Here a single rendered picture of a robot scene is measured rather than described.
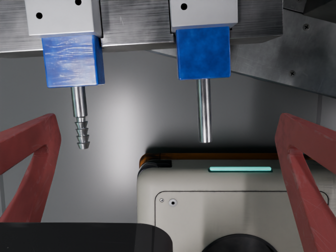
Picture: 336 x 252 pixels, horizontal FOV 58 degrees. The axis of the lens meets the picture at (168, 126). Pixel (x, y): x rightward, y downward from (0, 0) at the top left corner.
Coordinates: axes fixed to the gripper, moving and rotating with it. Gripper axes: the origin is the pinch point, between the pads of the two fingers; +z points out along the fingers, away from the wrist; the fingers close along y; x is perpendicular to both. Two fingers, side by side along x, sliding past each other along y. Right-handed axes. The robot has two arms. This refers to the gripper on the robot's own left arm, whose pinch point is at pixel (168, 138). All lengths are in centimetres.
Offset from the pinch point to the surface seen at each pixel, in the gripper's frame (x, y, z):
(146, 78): 43, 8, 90
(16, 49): 2.1, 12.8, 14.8
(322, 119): 56, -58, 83
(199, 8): -1.5, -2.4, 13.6
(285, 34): 2.8, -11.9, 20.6
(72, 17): -1.0, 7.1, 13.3
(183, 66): 2.8, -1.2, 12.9
